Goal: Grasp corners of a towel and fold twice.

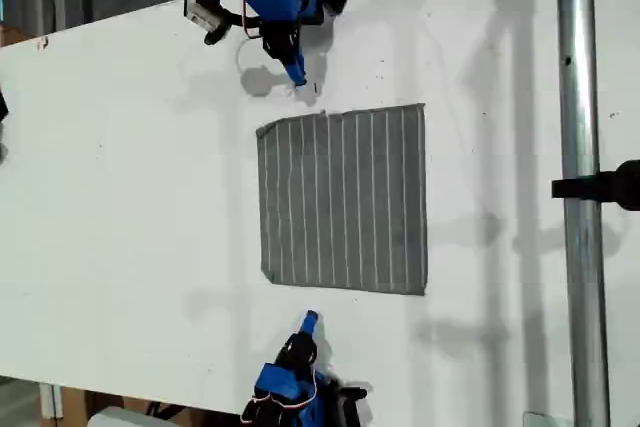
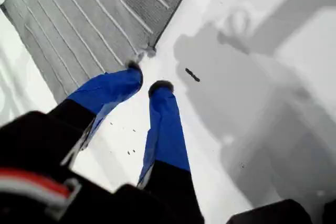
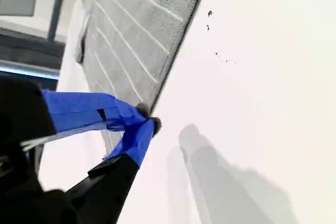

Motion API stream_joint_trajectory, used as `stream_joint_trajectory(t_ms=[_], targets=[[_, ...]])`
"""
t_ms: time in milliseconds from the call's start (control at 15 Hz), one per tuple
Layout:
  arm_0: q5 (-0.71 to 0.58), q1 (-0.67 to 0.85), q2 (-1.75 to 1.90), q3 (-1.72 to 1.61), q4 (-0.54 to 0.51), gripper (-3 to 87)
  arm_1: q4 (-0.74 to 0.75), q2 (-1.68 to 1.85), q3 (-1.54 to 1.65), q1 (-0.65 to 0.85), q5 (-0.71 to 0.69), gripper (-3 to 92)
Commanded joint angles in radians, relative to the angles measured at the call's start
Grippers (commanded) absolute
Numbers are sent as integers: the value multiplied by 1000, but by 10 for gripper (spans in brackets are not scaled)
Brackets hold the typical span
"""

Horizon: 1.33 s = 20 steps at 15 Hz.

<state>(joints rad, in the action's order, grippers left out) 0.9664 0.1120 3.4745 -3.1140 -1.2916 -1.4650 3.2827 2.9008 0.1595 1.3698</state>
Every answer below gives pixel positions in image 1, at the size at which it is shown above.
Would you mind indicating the grey white-striped towel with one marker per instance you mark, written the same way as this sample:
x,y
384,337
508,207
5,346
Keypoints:
x,y
345,202

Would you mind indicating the brown cardboard box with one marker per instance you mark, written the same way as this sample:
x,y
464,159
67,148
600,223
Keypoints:
x,y
190,412

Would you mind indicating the black clamp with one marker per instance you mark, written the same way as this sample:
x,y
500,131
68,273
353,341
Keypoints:
x,y
600,187

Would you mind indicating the short black camera stalk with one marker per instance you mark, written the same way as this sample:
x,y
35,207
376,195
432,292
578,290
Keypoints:
x,y
222,29
354,391

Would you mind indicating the black camera box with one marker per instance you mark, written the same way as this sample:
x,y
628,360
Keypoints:
x,y
350,412
202,9

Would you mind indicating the white table leg bracket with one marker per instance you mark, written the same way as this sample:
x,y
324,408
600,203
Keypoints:
x,y
51,401

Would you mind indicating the steel post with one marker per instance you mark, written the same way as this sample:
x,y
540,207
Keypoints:
x,y
580,247

